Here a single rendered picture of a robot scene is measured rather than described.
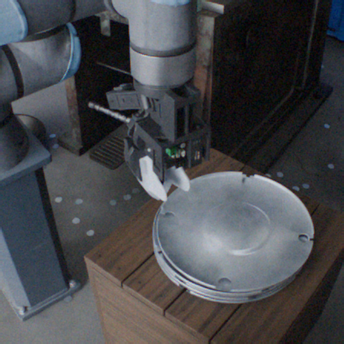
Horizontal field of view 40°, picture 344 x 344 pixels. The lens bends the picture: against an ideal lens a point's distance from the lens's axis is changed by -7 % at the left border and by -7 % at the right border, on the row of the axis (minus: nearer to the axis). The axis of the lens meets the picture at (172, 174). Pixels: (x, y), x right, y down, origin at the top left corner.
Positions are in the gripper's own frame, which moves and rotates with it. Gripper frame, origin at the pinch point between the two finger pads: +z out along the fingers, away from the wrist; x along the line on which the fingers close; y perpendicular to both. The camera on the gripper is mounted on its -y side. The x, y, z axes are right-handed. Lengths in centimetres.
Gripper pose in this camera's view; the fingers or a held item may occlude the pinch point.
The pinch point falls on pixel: (157, 188)
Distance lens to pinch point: 72.0
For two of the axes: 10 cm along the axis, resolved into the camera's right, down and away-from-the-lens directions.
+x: 8.4, -3.7, 4.1
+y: 5.5, 5.6, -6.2
